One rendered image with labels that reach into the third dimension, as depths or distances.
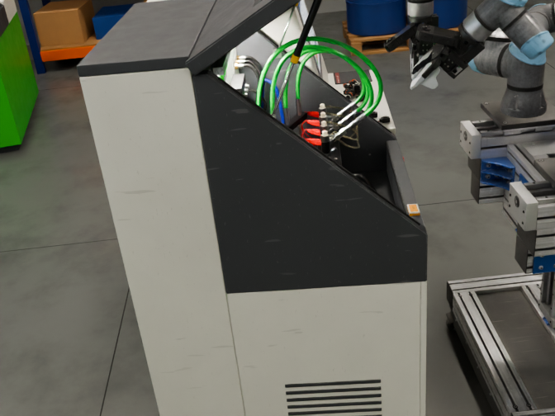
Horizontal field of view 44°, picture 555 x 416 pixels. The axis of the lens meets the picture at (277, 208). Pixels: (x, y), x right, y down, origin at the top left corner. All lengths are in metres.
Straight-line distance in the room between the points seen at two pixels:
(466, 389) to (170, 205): 1.48
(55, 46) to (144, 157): 5.85
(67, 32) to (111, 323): 4.70
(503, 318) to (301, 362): 0.99
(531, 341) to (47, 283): 2.39
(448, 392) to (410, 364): 0.64
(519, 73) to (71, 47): 5.72
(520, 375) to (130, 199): 1.50
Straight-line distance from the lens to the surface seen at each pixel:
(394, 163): 2.35
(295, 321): 2.08
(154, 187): 1.88
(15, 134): 5.60
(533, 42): 1.85
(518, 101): 2.47
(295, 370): 2.21
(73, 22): 7.59
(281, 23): 2.41
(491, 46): 2.50
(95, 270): 3.83
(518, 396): 2.53
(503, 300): 2.97
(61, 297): 3.69
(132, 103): 1.80
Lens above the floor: 1.95
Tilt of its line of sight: 28 degrees down
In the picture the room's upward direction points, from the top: 6 degrees counter-clockwise
